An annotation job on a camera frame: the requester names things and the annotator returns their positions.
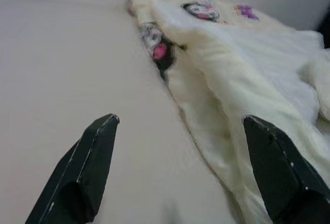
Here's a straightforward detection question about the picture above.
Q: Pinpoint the mattress with cream sheet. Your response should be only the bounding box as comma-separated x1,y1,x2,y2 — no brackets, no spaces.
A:
0,0,233,224

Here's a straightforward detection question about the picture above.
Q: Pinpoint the cream cartoon print blanket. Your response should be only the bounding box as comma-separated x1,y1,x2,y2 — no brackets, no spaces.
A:
125,0,330,224

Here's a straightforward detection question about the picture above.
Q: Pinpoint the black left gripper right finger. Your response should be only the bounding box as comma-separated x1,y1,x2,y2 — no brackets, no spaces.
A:
243,115,330,224

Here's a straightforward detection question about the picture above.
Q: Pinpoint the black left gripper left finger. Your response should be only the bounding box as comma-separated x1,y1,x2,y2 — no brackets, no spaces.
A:
25,113,120,224

